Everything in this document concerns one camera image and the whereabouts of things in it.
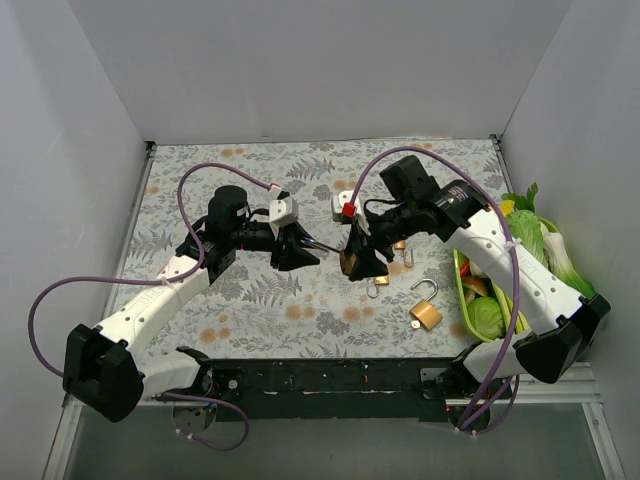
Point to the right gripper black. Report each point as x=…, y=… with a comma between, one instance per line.
x=365, y=240

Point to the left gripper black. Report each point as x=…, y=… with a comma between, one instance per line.
x=282, y=247

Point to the large brass padlock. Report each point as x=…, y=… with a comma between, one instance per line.
x=346, y=259
x=423, y=311

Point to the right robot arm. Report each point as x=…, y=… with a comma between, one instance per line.
x=562, y=321

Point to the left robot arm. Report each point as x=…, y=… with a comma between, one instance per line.
x=107, y=366

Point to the small brass padlock left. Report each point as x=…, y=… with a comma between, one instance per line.
x=375, y=284

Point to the small brass padlock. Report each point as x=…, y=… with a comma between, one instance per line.
x=405, y=252
x=375, y=284

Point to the small brass padlock right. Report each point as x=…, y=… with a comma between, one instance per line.
x=405, y=252

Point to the floral patterned table mat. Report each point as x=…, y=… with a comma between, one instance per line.
x=255, y=311

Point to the red pepper toy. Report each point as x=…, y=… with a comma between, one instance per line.
x=464, y=267

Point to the brown mushroom toy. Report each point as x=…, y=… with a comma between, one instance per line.
x=474, y=286

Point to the round green cabbage toy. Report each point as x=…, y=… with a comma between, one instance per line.
x=486, y=318

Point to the yellow napa cabbage toy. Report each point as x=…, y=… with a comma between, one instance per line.
x=507, y=207

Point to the green napa cabbage toy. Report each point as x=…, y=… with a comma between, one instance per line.
x=525, y=225

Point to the green plastic basket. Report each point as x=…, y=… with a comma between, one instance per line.
x=495, y=292

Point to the bok choy toy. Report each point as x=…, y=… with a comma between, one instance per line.
x=562, y=267

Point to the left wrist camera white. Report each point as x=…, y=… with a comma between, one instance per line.
x=283, y=212

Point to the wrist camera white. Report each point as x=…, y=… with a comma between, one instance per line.
x=345, y=208
x=283, y=212

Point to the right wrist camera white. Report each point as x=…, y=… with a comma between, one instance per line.
x=345, y=208

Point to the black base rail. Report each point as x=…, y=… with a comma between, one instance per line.
x=316, y=388

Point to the aluminium frame rail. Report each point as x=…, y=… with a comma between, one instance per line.
x=552, y=432

